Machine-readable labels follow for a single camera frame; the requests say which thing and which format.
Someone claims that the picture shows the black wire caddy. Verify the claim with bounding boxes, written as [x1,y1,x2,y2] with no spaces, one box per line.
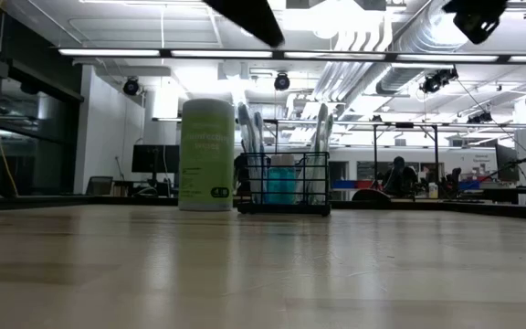
[237,151,332,217]

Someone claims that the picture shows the long bright light bar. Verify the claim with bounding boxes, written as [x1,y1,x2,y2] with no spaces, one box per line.
[57,47,526,65]

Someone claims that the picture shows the black ceiling spotlight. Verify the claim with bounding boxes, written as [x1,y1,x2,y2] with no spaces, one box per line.
[273,71,291,92]
[122,76,142,97]

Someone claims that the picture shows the green disinfecting wipes canister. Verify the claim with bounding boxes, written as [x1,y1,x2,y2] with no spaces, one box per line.
[178,98,237,212]

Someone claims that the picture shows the black computer monitor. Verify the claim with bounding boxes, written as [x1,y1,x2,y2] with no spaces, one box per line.
[131,144,181,175]

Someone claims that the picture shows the silver ventilation duct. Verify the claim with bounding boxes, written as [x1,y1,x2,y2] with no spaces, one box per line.
[310,0,474,109]

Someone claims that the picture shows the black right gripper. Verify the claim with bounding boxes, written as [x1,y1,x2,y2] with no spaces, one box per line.
[443,0,509,46]

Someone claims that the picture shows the black workstation frame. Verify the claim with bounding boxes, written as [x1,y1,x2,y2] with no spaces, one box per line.
[372,122,441,193]

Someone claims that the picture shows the dark office chair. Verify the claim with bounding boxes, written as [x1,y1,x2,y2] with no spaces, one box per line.
[84,175,114,196]

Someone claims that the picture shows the black ceiling camera cluster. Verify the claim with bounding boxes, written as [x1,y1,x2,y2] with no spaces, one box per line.
[418,67,459,95]

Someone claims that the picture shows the dark angled monitor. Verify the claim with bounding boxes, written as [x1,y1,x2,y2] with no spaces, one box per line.
[494,143,521,183]

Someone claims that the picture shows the blue mouthwash bottle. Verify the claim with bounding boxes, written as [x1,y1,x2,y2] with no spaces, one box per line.
[267,154,286,206]
[283,154,301,206]

